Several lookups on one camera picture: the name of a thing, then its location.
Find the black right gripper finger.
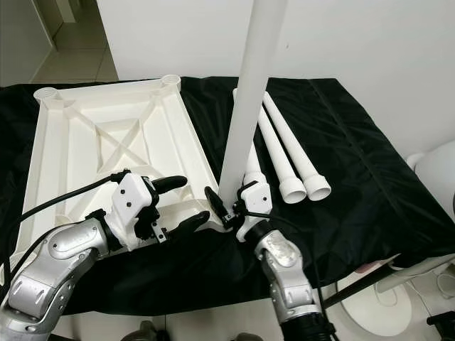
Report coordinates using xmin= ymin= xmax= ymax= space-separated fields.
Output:
xmin=205 ymin=186 xmax=232 ymax=225

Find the white plastic children tabletop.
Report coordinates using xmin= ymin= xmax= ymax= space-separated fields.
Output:
xmin=0 ymin=73 xmax=232 ymax=285

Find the grey left robot foot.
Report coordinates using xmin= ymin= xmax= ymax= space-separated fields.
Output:
xmin=132 ymin=321 xmax=164 ymax=341

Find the pink cushion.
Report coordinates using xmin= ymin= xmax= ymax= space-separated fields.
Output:
xmin=359 ymin=261 xmax=392 ymax=274

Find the black cloth table cover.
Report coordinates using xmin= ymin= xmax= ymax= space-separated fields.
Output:
xmin=0 ymin=77 xmax=431 ymax=317

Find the black magenta hair dryer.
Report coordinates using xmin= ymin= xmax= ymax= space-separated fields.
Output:
xmin=427 ymin=309 xmax=455 ymax=340

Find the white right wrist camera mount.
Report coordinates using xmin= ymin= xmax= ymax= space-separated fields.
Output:
xmin=235 ymin=180 xmax=273 ymax=241

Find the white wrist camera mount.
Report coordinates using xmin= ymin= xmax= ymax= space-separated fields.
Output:
xmin=235 ymin=180 xmax=273 ymax=241
xmin=114 ymin=173 xmax=159 ymax=249

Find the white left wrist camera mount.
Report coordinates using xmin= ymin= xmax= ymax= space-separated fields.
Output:
xmin=114 ymin=173 xmax=159 ymax=249

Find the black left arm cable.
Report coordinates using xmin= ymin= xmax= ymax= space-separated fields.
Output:
xmin=0 ymin=169 xmax=132 ymax=292

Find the black metal frame bar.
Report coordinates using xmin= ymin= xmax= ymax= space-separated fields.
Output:
xmin=322 ymin=261 xmax=395 ymax=308

